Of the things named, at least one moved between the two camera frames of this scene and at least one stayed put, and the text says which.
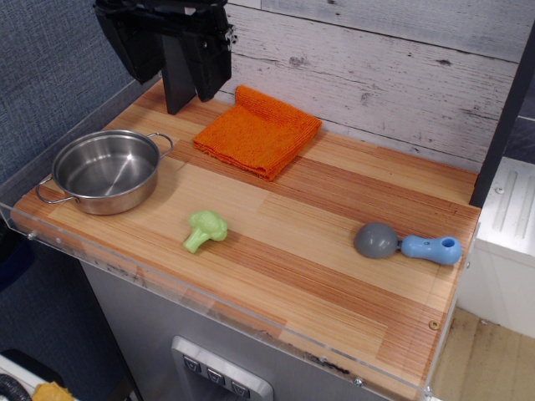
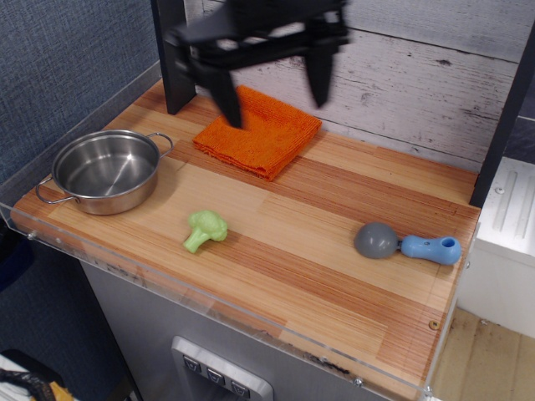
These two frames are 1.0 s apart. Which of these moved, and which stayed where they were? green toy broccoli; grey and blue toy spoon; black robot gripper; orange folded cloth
Moved: black robot gripper
Stayed: grey and blue toy spoon; green toy broccoli; orange folded cloth
